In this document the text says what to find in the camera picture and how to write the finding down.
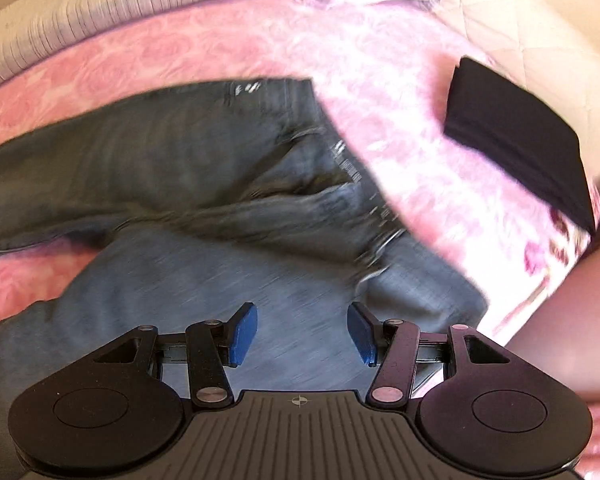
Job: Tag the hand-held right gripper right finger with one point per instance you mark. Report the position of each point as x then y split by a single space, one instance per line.
362 335

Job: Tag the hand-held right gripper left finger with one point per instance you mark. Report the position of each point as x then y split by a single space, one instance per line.
242 336

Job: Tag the grey jeans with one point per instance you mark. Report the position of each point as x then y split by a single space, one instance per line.
180 170

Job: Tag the pink floral blanket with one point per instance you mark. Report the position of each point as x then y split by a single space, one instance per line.
395 125

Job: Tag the person's leg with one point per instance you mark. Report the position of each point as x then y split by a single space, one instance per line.
575 320

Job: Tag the folded black cloth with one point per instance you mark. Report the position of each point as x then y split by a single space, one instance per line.
520 135

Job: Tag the white long bolster pillow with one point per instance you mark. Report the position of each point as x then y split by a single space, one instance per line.
80 20

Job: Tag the cream quilted mattress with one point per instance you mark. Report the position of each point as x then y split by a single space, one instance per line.
540 20

